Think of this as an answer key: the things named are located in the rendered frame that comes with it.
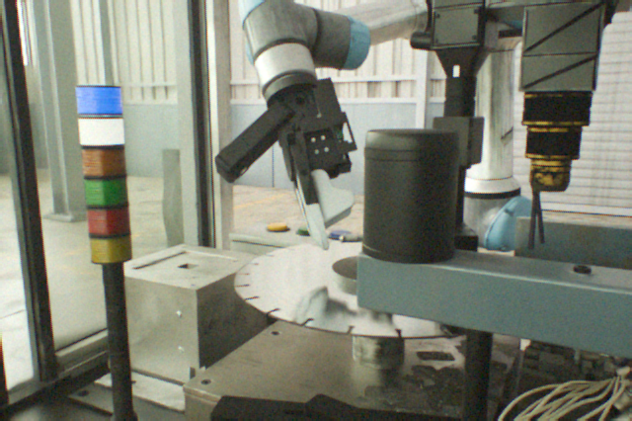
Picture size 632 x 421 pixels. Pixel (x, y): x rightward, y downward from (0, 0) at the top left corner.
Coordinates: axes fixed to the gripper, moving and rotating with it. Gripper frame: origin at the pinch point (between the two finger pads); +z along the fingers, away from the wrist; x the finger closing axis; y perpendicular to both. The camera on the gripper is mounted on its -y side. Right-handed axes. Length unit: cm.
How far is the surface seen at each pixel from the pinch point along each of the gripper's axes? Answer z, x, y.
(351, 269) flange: 4.7, -2.4, 2.5
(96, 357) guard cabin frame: 3.0, 25.2, -34.5
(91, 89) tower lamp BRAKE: -18.6, -11.2, -19.4
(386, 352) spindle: 14.2, 0.3, 4.0
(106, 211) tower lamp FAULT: -7.7, -5.0, -21.7
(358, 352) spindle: 13.4, 1.8, 1.3
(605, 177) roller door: -98, 453, 370
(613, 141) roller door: -129, 436, 382
